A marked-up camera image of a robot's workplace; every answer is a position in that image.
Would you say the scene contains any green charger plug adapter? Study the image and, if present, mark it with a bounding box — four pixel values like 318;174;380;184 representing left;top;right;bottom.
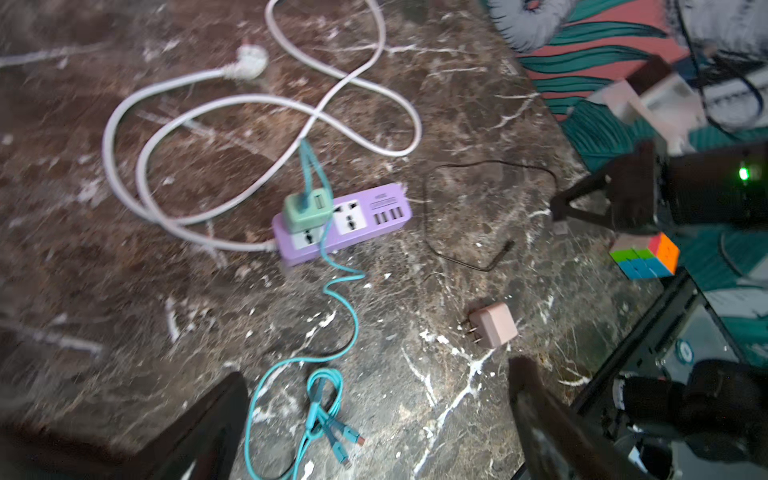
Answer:
282;188;334;234

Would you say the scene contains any purple power strip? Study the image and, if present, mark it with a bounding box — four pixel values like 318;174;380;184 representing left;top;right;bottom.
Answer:
272;183;412;267

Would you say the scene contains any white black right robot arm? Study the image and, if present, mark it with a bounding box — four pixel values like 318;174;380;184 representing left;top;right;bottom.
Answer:
550;141;767;478

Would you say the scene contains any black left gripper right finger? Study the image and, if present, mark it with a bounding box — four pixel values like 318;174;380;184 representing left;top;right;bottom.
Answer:
508;358;649;480

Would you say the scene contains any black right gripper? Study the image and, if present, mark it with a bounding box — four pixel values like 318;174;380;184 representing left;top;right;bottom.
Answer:
549;141;767;229

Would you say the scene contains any thin black cable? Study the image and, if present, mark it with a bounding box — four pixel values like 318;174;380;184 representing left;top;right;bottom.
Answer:
422;160;560;273

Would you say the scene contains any teal usb cable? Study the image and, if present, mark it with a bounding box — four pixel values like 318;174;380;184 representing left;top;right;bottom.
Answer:
242;139;367;480

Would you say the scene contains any white power strip cord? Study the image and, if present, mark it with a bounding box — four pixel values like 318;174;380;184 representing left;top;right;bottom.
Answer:
101;0;424;253

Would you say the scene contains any multicolour puzzle cube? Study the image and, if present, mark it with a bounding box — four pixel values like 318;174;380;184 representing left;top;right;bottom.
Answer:
609;233;680;280

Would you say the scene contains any pink cube block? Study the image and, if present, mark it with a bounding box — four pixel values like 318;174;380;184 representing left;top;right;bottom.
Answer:
463;301;519;349

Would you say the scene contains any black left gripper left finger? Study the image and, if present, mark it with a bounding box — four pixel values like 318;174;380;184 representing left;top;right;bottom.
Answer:
109;372;249;479

